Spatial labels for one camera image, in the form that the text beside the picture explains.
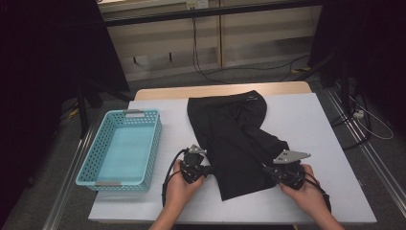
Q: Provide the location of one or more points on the black stand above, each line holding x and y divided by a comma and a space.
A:
343, 80
83, 108

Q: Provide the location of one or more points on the black pants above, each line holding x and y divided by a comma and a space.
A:
236, 143

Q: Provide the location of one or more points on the person's right hand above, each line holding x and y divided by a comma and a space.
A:
306, 195

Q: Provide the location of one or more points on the person's left hand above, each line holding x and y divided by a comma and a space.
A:
180, 191

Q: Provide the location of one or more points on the light blue perforated basket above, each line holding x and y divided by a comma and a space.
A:
124, 150

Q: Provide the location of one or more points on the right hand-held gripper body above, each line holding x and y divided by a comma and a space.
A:
288, 172

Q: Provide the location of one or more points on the white wall socket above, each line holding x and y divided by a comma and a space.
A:
197, 4

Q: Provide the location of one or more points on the small black hook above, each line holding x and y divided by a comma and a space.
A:
135, 60
170, 57

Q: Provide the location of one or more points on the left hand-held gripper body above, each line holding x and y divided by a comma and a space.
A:
193, 166

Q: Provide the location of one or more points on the black curtain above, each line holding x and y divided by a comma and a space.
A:
38, 80
367, 48

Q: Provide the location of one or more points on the wooden table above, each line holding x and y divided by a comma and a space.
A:
207, 90

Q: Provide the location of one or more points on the metal floor rail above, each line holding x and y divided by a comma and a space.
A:
67, 179
376, 159

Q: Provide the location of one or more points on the long beige desk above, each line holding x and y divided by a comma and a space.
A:
207, 12

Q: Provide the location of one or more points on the white table sheet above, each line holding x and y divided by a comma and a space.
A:
319, 121

